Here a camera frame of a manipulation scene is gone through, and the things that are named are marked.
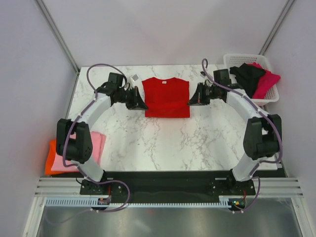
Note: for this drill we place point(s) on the folded orange t shirt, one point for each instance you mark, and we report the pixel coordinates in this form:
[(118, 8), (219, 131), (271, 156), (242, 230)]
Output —
[(50, 159)]

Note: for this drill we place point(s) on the left aluminium frame post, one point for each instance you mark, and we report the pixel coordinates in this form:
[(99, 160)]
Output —
[(57, 34)]

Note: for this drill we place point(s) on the right aluminium frame post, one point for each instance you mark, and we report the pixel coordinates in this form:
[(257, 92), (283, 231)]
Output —
[(277, 26)]

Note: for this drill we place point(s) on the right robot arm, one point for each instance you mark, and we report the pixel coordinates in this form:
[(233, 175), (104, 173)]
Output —
[(262, 141)]

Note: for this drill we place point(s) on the magenta t shirt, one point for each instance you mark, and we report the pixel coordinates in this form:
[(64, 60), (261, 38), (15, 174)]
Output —
[(265, 83)]

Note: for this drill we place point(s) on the folded pink t shirt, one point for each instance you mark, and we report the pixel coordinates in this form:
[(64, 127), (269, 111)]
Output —
[(98, 142)]

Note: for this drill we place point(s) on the white slotted cable duct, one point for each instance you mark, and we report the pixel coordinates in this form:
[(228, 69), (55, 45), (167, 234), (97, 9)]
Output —
[(98, 202)]

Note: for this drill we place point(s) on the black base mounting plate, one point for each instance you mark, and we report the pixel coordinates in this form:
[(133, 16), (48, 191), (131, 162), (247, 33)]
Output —
[(169, 186)]

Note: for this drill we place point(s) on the red t shirt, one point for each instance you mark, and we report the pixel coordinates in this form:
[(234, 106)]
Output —
[(166, 98)]

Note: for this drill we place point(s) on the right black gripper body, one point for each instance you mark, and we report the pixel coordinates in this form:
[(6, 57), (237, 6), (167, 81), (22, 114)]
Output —
[(206, 93)]

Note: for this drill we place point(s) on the black t shirt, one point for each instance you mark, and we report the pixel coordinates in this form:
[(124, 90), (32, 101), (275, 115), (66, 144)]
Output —
[(248, 77)]

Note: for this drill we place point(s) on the white plastic basket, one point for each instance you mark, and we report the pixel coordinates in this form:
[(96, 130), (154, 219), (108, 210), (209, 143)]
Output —
[(237, 59)]

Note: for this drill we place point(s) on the aluminium front rail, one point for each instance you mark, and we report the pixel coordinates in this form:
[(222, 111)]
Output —
[(270, 187)]

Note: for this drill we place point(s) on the aluminium frame post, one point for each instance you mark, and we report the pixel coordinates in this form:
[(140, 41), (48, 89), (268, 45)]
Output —
[(57, 34), (277, 26)]

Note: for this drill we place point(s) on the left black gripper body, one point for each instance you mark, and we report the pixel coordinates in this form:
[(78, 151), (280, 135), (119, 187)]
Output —
[(129, 97)]

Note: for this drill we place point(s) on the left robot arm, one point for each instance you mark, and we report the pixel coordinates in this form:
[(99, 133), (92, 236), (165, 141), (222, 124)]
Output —
[(73, 137)]

